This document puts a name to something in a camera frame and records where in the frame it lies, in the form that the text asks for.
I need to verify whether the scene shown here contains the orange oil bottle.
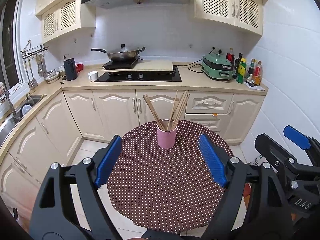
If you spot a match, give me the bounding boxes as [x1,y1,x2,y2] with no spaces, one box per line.
[253,61,262,86]

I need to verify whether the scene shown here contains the green yellow bottle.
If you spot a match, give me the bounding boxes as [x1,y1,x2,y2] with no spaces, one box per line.
[236,58,247,83]

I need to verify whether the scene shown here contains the dark green bottle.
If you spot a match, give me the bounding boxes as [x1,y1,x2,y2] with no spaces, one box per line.
[246,59,255,83]

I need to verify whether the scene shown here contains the brown polka dot tablecloth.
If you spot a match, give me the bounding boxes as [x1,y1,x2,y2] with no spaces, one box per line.
[107,120,232,233]

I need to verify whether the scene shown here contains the steel sink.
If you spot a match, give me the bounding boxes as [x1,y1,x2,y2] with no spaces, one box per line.
[0,94,47,146]

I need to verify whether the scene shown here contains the dark soy sauce bottle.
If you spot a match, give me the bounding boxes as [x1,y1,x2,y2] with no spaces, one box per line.
[233,53,242,79]

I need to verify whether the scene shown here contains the pink cylindrical utensil cup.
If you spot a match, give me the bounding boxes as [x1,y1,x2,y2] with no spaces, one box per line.
[157,126,177,149]

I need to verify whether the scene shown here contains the green electric cooker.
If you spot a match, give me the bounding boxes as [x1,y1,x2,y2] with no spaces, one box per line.
[201,53,233,81]

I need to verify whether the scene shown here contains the chrome faucet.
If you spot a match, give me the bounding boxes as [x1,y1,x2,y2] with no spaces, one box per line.
[0,82,21,120]

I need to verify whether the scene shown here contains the hanging metal ladle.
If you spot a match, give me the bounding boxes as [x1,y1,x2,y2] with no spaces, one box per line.
[24,59,38,90]

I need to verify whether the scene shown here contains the stacked bowls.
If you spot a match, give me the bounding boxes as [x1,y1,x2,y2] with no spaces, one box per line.
[44,69,60,83]

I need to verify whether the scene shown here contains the black electric kettle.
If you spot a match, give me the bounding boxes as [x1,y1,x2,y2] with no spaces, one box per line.
[63,58,78,81]

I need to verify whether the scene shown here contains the white mug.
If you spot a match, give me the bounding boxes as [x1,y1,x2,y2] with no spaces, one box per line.
[88,71,98,82]

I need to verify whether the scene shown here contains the black induction cooktop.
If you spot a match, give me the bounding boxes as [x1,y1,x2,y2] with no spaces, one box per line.
[95,57,182,82]

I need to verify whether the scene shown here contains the red container on counter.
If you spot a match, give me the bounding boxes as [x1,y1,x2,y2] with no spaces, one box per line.
[75,63,84,73]

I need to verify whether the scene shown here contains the wooden cutting board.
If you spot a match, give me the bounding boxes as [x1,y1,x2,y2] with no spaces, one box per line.
[107,60,173,72]

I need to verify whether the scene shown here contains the black wok with lid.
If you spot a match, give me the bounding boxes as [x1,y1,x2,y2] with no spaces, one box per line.
[91,43,145,61]

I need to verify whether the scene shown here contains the cream upper cabinets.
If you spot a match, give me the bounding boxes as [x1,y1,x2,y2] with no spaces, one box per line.
[35,0,264,43]

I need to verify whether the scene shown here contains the black power cable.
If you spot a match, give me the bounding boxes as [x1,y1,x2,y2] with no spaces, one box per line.
[181,45,223,74]

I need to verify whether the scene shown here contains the black window frame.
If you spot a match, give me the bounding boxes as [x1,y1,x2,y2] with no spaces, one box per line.
[1,0,21,90]

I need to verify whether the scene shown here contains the wall utensil rack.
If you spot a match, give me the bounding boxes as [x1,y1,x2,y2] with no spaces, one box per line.
[20,40,49,59]

